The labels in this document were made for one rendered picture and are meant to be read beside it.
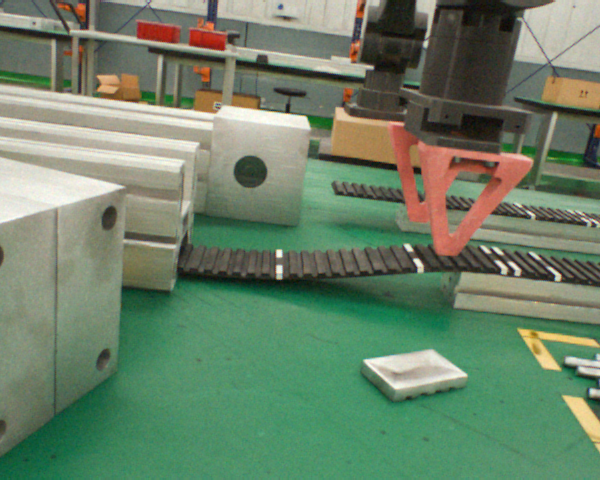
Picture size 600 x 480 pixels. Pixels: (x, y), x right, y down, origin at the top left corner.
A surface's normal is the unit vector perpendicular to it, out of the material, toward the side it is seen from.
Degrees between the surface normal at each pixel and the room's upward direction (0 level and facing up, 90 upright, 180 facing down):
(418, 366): 0
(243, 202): 90
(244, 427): 0
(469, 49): 90
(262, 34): 90
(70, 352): 90
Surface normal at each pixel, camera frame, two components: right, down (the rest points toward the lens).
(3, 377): 0.94, 0.22
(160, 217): 0.04, 0.31
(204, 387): 0.14, -0.94
